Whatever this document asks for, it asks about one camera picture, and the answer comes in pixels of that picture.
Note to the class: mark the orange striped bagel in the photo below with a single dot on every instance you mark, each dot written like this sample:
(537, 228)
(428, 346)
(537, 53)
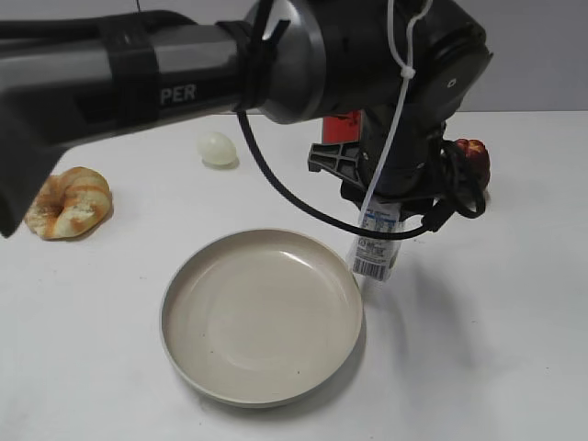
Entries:
(69, 205)

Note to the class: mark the beige round plate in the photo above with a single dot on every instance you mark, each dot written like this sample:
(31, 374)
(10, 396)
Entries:
(260, 318)

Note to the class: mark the pale white egg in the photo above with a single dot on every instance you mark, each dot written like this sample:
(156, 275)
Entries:
(216, 149)

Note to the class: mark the white zip tie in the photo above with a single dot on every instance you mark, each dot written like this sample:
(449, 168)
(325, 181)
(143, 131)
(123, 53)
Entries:
(407, 73)

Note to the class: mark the red apple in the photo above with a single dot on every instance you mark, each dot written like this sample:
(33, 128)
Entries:
(478, 158)

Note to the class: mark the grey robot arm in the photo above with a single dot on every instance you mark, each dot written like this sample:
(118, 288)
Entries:
(67, 82)

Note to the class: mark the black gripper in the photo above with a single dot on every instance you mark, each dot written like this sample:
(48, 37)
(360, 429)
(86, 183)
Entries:
(351, 147)

